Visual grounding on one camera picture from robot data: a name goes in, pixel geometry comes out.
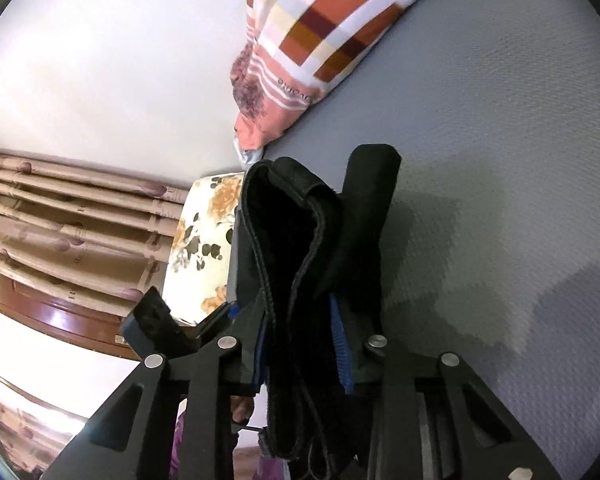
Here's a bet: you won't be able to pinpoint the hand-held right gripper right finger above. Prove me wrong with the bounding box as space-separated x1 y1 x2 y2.
329 294 563 480

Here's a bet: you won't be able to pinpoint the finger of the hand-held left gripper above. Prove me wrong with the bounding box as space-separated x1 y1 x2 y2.
194 302 239 347

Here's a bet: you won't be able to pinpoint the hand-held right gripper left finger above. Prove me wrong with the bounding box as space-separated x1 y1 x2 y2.
42 305 270 480

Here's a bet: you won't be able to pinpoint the black pants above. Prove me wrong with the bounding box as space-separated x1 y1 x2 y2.
235 144 402 480

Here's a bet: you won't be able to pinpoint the floral cream mattress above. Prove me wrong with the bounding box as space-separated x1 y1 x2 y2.
161 172 246 325

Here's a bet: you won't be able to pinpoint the person's purple clothing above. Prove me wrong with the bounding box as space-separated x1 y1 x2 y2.
170 407 293 480

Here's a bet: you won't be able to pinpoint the grey textured bed cover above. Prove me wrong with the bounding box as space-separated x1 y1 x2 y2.
227 0 600 466

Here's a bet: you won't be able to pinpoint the checkered orange white pillow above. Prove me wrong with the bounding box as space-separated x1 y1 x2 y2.
230 0 443 165

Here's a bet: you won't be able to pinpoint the brown wooden frame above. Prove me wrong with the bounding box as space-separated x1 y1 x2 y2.
0 272 146 361

